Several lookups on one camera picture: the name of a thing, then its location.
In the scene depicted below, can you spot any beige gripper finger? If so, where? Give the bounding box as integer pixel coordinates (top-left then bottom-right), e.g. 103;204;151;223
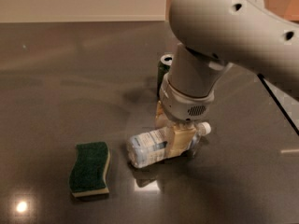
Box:
167;123;196;158
155;101;171;129

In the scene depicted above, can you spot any blue plastic water bottle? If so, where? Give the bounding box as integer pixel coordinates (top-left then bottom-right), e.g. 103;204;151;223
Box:
126;122;211;168

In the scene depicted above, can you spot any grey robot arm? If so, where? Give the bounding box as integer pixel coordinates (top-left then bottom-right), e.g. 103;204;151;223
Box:
155;0;299;158

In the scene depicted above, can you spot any green yellow sponge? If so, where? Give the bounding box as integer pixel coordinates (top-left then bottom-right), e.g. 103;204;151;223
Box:
69;142;110;198

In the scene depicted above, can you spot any green soda can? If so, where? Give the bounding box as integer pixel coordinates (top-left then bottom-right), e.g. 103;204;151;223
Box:
157;53;173;96

